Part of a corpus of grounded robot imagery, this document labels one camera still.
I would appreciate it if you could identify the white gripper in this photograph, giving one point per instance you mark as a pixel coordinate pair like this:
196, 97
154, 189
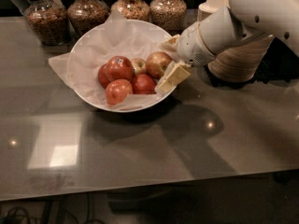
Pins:
192, 48

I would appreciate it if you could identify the white bowl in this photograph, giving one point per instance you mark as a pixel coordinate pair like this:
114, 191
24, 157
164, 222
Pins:
93, 94

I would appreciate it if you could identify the white paper liner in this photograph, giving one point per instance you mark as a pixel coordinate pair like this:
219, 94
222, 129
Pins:
102, 44

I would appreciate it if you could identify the dark red apple front right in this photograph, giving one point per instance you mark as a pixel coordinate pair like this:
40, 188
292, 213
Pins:
143, 84

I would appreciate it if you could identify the paper bowl stack front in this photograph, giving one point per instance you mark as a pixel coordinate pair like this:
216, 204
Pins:
239, 64

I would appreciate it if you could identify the paper bowl stack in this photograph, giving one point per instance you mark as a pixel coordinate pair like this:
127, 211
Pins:
239, 64
209, 7

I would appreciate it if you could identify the small yellow-red apple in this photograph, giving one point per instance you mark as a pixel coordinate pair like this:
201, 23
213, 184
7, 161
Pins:
139, 66

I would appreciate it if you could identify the yellow-red apple right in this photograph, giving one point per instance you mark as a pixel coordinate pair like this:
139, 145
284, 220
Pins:
156, 64

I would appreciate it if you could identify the paper bowl stack rear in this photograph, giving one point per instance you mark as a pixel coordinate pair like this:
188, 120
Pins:
209, 7

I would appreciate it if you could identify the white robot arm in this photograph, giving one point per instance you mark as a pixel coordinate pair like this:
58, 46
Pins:
239, 23

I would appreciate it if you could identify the red apple front left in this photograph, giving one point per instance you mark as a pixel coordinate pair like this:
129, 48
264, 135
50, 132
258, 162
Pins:
117, 90

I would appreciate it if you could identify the dark red apple left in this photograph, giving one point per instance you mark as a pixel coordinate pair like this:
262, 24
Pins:
102, 78

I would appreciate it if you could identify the dark red apple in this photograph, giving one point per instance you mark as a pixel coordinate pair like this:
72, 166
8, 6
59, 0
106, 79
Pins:
143, 84
102, 78

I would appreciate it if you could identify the glass cereal jar far left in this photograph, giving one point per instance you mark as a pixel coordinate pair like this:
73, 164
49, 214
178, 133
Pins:
49, 21

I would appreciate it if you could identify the glass cereal jar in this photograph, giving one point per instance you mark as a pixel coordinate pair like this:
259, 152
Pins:
49, 21
132, 9
87, 14
168, 14

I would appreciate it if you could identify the red apple with sticker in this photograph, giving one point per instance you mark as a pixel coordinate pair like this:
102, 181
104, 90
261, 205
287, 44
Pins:
119, 67

